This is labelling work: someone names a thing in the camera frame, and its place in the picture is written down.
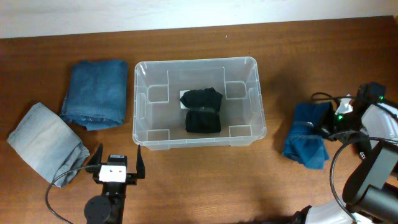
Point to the dark blue folded jeans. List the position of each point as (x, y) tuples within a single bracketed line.
[(97, 94)]

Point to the clear plastic storage bin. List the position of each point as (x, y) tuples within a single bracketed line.
[(159, 116)]

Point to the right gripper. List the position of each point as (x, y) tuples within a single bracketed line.
[(324, 130)]

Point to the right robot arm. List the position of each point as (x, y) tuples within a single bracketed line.
[(367, 121)]

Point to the small black garment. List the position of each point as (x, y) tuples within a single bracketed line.
[(203, 115)]

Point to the teal blue garment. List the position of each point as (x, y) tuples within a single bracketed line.
[(303, 143)]

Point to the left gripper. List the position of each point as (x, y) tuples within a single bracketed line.
[(132, 178)]

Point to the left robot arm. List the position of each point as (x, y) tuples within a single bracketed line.
[(108, 207)]

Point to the light blue jeans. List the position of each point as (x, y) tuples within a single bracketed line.
[(46, 143)]

